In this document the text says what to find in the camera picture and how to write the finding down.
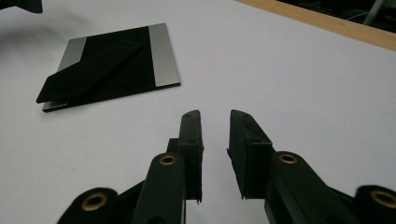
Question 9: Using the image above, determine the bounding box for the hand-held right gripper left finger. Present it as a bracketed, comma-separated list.
[166, 109, 205, 203]

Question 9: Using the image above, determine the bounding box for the white paper sheet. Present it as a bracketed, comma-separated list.
[0, 0, 396, 224]

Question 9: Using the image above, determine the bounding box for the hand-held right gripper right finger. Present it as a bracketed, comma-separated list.
[226, 109, 276, 200]

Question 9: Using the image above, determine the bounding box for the grey metal frame stand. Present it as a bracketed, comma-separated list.
[361, 0, 390, 27]

